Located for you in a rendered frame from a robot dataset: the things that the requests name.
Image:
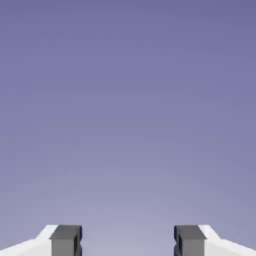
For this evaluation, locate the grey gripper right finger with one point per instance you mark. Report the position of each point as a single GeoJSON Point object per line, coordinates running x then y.
{"type": "Point", "coordinates": [193, 243]}

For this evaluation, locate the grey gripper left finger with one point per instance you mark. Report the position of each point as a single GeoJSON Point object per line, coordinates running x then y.
{"type": "Point", "coordinates": [62, 243]}

